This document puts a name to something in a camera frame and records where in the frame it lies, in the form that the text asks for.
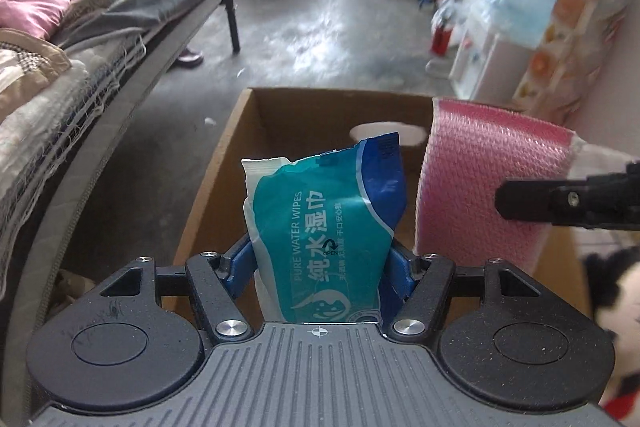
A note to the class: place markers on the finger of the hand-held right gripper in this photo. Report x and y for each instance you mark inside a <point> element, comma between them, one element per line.
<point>550,202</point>

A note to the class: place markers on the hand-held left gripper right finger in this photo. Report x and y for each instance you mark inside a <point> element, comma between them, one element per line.
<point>399,274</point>

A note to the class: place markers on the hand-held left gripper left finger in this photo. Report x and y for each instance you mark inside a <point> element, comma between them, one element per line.
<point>240,266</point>

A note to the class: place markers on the teal wet wipes packet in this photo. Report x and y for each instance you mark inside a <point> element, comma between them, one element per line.
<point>320,227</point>

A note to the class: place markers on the plush doll with red shirt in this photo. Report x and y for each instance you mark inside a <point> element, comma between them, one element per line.
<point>620,287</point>

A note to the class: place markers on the brown cardboard box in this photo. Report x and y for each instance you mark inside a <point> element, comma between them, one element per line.
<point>310,117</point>

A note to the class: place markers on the patterned folded mat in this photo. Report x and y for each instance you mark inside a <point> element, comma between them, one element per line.
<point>585,32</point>

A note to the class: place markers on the red bottle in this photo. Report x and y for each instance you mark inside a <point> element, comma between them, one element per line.
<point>441,37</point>

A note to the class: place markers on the pink slipper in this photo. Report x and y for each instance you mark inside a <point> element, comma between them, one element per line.
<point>189,58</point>

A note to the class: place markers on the beige quilt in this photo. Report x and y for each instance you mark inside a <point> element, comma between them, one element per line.
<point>25,57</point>

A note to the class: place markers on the metal frame bed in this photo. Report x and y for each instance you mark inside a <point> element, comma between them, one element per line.
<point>100,147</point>

